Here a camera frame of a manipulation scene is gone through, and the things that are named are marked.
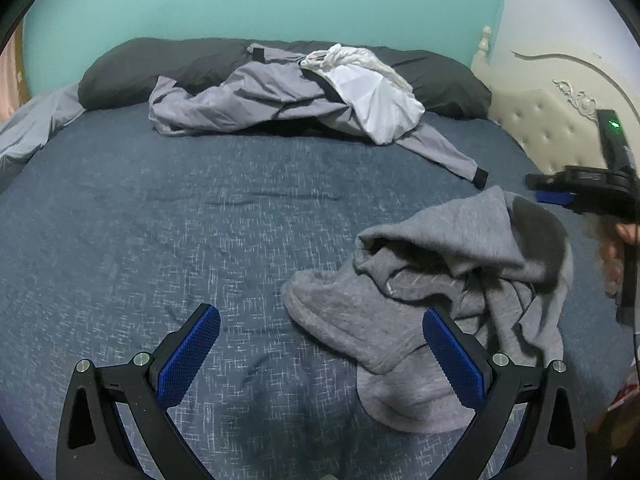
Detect cream tufted headboard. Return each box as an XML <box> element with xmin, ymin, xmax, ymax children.
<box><xmin>470</xmin><ymin>25</ymin><xmax>640</xmax><ymax>186</ymax></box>

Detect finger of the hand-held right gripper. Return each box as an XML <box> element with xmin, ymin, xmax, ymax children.
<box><xmin>534</xmin><ymin>189</ymin><xmax>576</xmax><ymax>207</ymax></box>
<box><xmin>524</xmin><ymin>170</ymin><xmax>572</xmax><ymax>191</ymax></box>

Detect blue patterned bedspread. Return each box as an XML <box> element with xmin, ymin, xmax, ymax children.
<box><xmin>0</xmin><ymin>105</ymin><xmax>621</xmax><ymax>480</ymax></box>

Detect grey knit sweater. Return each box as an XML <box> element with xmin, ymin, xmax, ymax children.
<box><xmin>281</xmin><ymin>185</ymin><xmax>575</xmax><ymax>435</ymax></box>

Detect dark grey long pillow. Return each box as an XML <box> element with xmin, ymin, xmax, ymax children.
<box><xmin>77</xmin><ymin>37</ymin><xmax>493</xmax><ymax>120</ymax></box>

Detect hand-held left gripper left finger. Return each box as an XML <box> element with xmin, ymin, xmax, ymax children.
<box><xmin>56</xmin><ymin>303</ymin><xmax>222</xmax><ymax>480</ymax></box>

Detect light grey jacket black cuffs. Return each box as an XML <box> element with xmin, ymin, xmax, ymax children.
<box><xmin>148</xmin><ymin>44</ymin><xmax>489</xmax><ymax>191</ymax></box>

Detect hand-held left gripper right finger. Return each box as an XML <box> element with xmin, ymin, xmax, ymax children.
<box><xmin>422</xmin><ymin>307</ymin><xmax>588</xmax><ymax>480</ymax></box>

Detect white garment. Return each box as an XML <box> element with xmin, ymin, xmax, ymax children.
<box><xmin>299</xmin><ymin>44</ymin><xmax>426</xmax><ymax>145</ymax></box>

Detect pink curtain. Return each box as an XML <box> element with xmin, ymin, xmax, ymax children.
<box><xmin>0</xmin><ymin>25</ymin><xmax>31</xmax><ymax>123</ymax></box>

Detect light grey bed sheet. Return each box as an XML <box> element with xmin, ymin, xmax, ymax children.
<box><xmin>0</xmin><ymin>82</ymin><xmax>86</xmax><ymax>191</ymax></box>

